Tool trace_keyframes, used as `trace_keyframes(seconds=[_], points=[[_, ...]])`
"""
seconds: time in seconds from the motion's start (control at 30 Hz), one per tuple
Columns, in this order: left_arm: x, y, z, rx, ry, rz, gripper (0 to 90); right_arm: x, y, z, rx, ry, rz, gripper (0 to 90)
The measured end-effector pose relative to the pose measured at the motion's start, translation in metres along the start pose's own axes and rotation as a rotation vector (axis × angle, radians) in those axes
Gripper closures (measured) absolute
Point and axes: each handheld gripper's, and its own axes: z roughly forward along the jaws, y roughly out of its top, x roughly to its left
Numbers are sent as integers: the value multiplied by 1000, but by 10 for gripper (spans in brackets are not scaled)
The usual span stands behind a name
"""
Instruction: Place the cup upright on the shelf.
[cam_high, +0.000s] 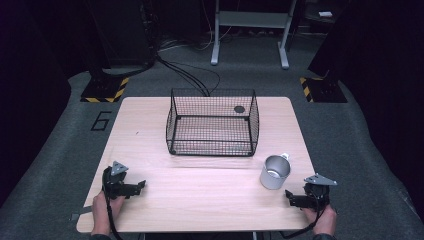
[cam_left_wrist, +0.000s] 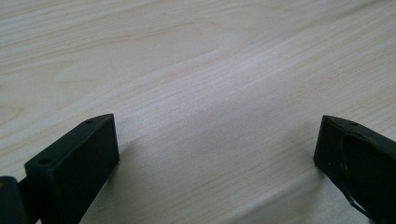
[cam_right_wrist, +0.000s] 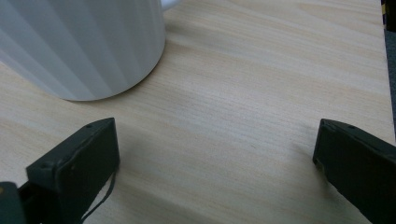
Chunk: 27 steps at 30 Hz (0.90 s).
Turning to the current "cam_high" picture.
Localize person's right hand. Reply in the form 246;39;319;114
302;203;338;237

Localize hand-held gripper cable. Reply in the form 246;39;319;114
104;191;125;240
279;198;327;240

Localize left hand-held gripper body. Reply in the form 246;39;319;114
101;160;138;201

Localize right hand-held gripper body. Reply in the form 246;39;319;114
299;172;338;212

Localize silver metal cup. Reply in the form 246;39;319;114
259;152;292;191

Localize black floor cables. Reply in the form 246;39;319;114
155;53;222;98

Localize black yellow striped stand base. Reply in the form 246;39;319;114
80;76;130;104
298;76;348;104

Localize white metal stand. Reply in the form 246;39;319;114
210;0;298;70

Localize grey tape strip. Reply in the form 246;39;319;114
69;205;93;222

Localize black cabinet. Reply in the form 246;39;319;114
83;0;157;69

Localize black wire mesh basket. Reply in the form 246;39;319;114
165;87;261;158

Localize right hand-held gripper cable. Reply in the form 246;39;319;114
279;198;327;240

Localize left hand-held gripper cable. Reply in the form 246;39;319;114
104;191;125;240

